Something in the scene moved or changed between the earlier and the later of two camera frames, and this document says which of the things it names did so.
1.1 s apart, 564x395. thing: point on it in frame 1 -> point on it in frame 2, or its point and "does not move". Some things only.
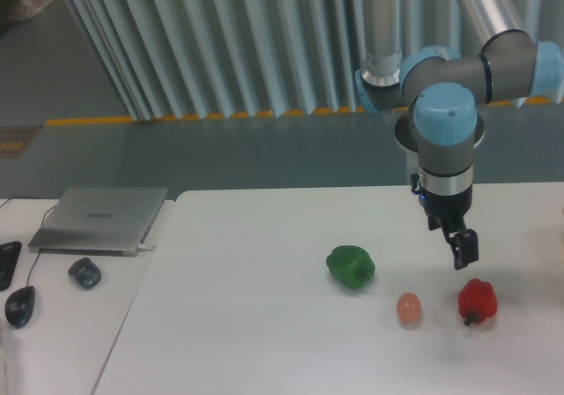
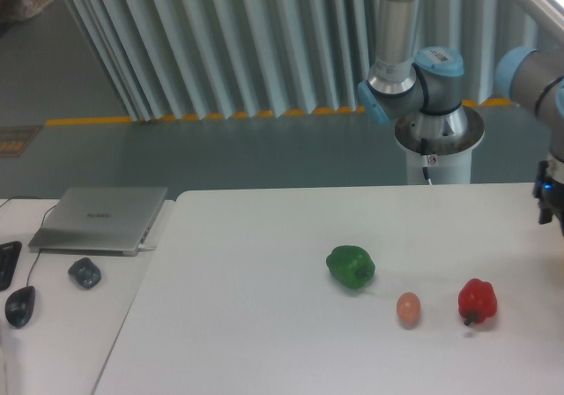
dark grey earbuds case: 85,272 does not move
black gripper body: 446,212 -> 550,194
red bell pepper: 477,301 does not move
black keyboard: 9,257 does not move
